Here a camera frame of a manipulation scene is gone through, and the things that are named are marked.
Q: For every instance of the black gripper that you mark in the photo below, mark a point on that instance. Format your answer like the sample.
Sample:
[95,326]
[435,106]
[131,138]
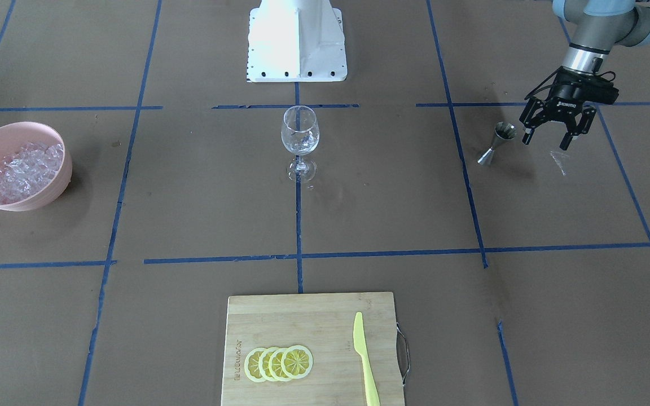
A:
[564,97]

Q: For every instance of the steel cocktail jigger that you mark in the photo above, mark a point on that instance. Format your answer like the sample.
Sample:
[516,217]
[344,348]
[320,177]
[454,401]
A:
[503,132]

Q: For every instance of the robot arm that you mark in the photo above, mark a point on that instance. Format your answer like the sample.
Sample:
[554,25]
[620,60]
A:
[601,25]

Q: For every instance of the clear wine glass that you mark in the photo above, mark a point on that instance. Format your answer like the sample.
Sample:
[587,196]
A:
[300,135]

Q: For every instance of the clear ice cube pile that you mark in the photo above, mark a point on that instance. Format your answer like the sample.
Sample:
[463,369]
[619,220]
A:
[29,170]

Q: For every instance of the yellow plastic knife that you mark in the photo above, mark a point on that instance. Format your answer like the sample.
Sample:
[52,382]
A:
[360,347]

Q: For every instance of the bamboo cutting board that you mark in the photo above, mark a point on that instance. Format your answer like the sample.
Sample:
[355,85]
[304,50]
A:
[324,324]

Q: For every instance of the pink plastic bowl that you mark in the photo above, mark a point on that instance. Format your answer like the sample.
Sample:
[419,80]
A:
[15,135]

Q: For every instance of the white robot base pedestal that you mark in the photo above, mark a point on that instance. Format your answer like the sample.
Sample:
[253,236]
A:
[296,41]

